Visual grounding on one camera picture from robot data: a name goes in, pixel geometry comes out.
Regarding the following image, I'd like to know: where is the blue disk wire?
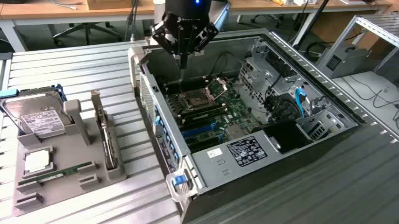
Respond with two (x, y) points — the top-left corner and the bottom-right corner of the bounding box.
(295, 86), (308, 117)

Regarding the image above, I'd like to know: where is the coiled black cable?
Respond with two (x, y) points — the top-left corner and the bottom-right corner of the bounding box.
(304, 41), (328, 62)

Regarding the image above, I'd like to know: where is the black wire bundle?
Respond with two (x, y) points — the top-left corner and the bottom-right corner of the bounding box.
(263, 70), (299, 122)

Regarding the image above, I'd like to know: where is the black cable with adapter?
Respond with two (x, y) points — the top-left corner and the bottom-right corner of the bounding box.
(342, 76), (399, 109)

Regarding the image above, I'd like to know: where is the metal socket cover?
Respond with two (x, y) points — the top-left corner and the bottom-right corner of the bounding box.
(204, 78), (231, 105)

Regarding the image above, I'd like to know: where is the small cardboard box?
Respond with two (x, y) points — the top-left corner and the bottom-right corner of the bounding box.
(86, 0), (134, 11)

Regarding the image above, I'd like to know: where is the wooden desk white frame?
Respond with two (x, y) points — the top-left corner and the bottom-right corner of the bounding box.
(228, 0), (394, 47)
(0, 0), (156, 53)

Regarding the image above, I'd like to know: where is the black plastic cover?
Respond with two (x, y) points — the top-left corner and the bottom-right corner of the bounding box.
(252, 121), (312, 154)

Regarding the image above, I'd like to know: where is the black stand pole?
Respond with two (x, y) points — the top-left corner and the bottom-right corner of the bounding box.
(292, 0), (331, 47)

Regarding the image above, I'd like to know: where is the silver CPU chip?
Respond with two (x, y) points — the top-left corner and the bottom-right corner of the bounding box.
(24, 149), (52, 175)

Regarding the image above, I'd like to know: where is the black graphics card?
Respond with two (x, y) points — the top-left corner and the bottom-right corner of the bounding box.
(91, 90), (119, 170)

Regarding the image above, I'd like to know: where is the green motherboard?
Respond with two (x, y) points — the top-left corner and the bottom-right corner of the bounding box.
(162, 77), (268, 150)

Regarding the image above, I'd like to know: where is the hard disk drive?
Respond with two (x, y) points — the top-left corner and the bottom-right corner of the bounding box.
(0, 83), (67, 136)

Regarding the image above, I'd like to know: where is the silver hard disk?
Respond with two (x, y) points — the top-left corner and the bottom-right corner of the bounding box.
(2, 92), (68, 139)

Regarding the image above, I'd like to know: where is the silver disk bay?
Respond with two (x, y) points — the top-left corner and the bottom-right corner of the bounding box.
(295, 109), (347, 143)

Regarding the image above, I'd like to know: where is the grey chipset heatsink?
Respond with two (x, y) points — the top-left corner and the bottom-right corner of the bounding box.
(226, 125), (250, 138)

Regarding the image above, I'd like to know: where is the silver power supply unit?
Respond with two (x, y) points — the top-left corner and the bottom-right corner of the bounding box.
(190, 129), (283, 189)

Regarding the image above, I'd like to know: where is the white coiled cable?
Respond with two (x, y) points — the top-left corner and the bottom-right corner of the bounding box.
(48, 0), (84, 10)

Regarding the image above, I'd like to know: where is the large brown cardboard box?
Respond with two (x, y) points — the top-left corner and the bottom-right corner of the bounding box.
(310, 10), (387, 59)

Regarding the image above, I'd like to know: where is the black office chair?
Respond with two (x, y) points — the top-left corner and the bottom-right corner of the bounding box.
(236, 13), (286, 29)
(51, 22), (123, 46)

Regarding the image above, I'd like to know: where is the CPU socket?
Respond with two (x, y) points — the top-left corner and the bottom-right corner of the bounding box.
(182, 90), (216, 110)

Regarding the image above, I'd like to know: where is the thin cable with plug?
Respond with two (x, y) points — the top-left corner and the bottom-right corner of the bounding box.
(126, 0), (140, 42)

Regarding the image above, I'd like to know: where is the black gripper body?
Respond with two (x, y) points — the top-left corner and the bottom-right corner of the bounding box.
(163, 0), (214, 56)

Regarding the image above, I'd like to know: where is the grey parts rack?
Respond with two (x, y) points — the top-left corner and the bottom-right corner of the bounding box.
(11, 99), (128, 217)

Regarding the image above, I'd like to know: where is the black looped wire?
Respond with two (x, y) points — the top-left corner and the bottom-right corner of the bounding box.
(210, 51), (238, 77)

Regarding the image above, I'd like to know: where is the black labelled RAM stick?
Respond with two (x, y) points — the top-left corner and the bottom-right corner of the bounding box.
(180, 107), (228, 122)

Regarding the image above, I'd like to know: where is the open black PC case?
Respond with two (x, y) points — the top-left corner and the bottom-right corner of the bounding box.
(127, 28), (367, 224)

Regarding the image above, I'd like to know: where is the green RAM stick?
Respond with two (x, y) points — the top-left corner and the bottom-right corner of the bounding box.
(18, 162), (94, 185)

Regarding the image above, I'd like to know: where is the aluminium slat table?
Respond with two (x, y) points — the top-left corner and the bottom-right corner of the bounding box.
(314, 14), (399, 77)

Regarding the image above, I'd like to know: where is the black disk power wire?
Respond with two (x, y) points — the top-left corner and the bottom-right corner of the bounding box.
(307, 96), (332, 116)

